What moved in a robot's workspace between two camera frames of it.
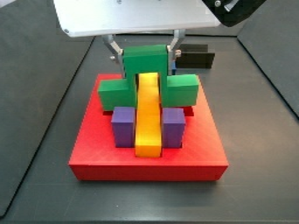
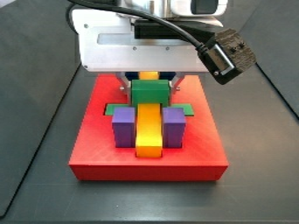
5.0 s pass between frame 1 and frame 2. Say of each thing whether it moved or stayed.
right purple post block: stayed
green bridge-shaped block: moved
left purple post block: stayed
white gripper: moved
